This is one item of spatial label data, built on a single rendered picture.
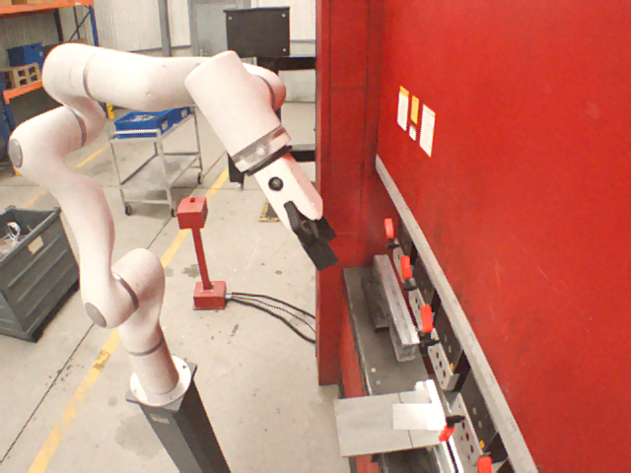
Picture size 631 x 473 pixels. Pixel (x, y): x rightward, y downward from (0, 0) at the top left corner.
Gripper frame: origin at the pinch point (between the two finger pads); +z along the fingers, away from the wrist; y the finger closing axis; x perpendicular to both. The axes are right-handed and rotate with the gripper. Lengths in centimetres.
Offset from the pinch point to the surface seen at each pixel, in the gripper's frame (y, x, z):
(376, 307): 75, 12, 58
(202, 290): 187, 130, 51
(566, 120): -11.3, -36.4, -3.0
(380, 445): 11, 18, 59
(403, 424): 17, 12, 61
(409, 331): 55, 3, 61
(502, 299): -2.3, -20.8, 22.1
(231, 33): 94, 5, -57
